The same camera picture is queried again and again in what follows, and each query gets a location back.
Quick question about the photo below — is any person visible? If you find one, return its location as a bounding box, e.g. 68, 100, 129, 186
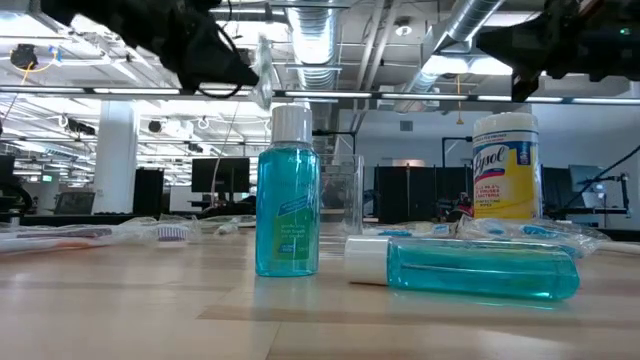
439, 192, 474, 224

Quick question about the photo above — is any blue mouthwash bottle green label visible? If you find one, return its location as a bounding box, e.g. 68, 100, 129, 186
254, 103, 322, 278

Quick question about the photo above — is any purple toothbrush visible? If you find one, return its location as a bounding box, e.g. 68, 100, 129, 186
0, 215, 203, 247

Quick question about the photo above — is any clear plastic cup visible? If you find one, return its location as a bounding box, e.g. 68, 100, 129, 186
318, 152, 365, 236

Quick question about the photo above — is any blue mouthwash bottle white cap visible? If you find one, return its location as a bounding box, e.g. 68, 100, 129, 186
343, 235, 581, 302

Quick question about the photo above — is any white building column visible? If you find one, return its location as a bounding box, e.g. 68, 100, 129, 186
93, 99, 140, 215

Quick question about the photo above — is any black boom stand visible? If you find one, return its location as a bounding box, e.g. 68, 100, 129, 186
574, 172, 632, 217

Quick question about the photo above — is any black partition panel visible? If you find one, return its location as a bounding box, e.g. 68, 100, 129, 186
373, 164, 475, 225

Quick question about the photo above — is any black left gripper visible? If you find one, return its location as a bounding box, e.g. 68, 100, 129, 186
102, 0, 261, 95

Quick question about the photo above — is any gray monitor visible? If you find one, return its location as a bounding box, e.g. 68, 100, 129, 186
568, 163, 607, 209

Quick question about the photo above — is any silver ceiling duct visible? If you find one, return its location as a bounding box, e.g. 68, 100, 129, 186
285, 0, 347, 92
394, 0, 506, 114

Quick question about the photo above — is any black ceiling camera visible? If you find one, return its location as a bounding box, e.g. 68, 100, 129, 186
9, 43, 40, 70

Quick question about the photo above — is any yellow Lysol wipes canister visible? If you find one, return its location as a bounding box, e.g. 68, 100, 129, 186
471, 111, 544, 221

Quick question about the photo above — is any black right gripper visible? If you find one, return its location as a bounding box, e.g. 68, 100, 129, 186
476, 0, 640, 103

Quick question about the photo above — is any black cabinet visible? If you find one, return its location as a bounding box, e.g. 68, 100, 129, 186
132, 167, 166, 216

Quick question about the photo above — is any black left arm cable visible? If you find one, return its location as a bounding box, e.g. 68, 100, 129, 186
197, 19, 244, 100

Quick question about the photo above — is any orange toothbrush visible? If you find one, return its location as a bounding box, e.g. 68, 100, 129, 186
0, 237, 116, 255

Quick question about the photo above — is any black crossbar with light strips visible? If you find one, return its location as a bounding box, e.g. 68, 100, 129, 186
0, 85, 640, 105

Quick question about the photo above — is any black computer monitor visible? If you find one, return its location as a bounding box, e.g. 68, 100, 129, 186
190, 156, 251, 194

